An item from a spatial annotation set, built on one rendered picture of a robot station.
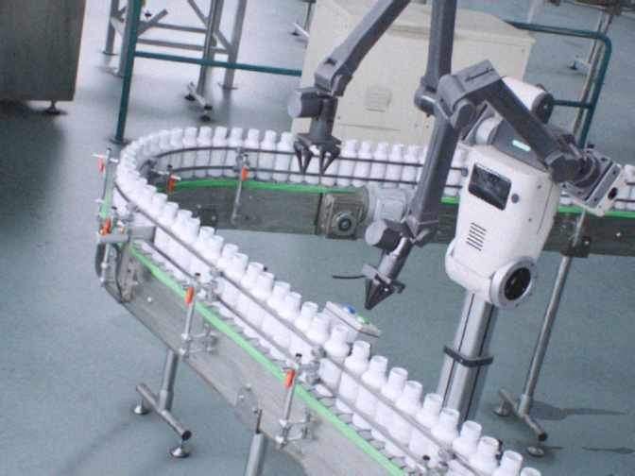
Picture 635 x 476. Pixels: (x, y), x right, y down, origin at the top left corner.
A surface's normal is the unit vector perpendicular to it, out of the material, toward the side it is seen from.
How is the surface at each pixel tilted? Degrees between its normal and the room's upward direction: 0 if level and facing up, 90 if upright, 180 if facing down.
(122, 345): 0
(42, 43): 90
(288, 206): 90
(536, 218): 90
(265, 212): 90
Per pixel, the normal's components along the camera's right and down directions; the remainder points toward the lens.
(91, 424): 0.19, -0.92
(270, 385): -0.79, 0.07
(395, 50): 0.30, 0.40
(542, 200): 0.58, 0.40
